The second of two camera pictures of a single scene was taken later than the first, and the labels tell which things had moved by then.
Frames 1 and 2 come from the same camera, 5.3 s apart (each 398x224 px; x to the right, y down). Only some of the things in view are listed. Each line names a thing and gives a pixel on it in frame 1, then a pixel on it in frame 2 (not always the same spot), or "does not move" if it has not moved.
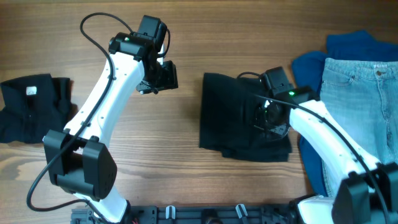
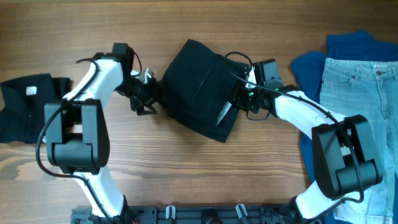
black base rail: [166, 214] does not move
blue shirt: [306, 66] does not move
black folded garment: [33, 104] does not move
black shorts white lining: [227, 120] to [200, 87]
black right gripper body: [265, 121] to [247, 99]
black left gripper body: [164, 77] to [138, 93]
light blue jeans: [364, 94] does not move
